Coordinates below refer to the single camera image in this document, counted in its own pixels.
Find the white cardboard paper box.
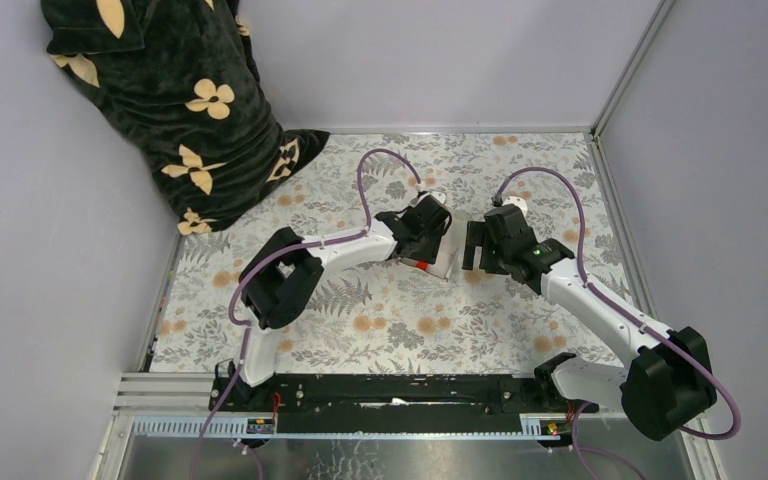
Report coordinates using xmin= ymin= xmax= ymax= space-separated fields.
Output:
xmin=400 ymin=217 xmax=471 ymax=281

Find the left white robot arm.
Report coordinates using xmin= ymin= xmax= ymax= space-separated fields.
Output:
xmin=229 ymin=190 xmax=452 ymax=411

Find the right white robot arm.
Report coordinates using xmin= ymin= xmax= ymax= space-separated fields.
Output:
xmin=462 ymin=204 xmax=717 ymax=441

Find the floral patterned table cloth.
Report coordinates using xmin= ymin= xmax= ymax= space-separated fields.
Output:
xmin=149 ymin=133 xmax=634 ymax=374

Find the black floral plush blanket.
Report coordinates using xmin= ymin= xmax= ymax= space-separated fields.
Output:
xmin=41 ymin=0 xmax=329 ymax=235

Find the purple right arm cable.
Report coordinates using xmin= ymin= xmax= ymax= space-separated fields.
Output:
xmin=490 ymin=167 xmax=743 ymax=480

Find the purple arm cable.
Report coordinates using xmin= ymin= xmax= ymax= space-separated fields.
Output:
xmin=198 ymin=147 xmax=425 ymax=439
xmin=490 ymin=167 xmax=743 ymax=480

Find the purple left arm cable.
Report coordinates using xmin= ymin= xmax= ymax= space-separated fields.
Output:
xmin=198 ymin=147 xmax=425 ymax=439

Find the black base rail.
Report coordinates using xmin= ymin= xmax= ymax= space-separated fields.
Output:
xmin=208 ymin=374 xmax=582 ymax=414

